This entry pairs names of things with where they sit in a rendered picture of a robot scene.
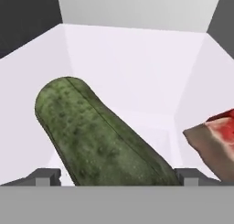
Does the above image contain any white tupperware container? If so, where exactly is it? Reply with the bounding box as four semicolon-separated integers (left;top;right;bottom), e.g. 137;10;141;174
0;22;234;187

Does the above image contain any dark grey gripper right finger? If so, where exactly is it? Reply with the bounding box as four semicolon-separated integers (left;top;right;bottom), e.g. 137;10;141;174
173;168;222;187

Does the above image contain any red raw steak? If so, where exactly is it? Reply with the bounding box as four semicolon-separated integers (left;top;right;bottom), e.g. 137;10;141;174
182;108;234;184

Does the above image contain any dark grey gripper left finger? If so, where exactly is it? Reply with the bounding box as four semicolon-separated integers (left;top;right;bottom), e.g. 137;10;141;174
0;168;62;187

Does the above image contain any green cucumber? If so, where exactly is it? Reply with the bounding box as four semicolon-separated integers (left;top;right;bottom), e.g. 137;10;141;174
34;76;183;187

